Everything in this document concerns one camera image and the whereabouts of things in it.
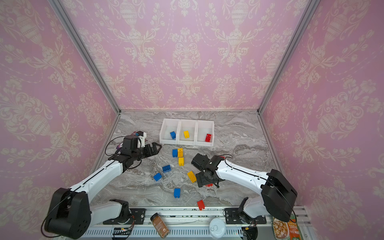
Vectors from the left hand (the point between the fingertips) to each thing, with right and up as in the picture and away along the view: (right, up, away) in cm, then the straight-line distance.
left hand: (156, 148), depth 87 cm
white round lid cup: (+32, -32, -20) cm, 50 cm away
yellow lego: (+16, +7, +17) cm, 25 cm away
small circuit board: (-14, -38, -14) cm, 43 cm away
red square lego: (+33, +1, -27) cm, 42 cm away
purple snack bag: (-28, 0, +13) cm, 31 cm away
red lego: (+30, -20, -3) cm, 37 cm away
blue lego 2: (0, -17, +1) cm, 17 cm away
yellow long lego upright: (+13, -4, +8) cm, 16 cm away
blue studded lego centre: (+5, -12, +3) cm, 14 cm away
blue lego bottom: (+12, -24, -5) cm, 27 cm away
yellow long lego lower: (+21, -17, +1) cm, 26 cm away
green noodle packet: (+65, -36, -17) cm, 76 cm away
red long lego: (+31, +5, +16) cm, 35 cm away
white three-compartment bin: (+24, +10, +13) cm, 29 cm away
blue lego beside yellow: (+9, -4, +8) cm, 13 cm away
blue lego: (+7, +7, +16) cm, 19 cm away
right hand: (+30, -16, -6) cm, 34 cm away
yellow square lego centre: (+14, -9, +4) cm, 17 cm away
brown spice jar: (+6, -33, -18) cm, 38 cm away
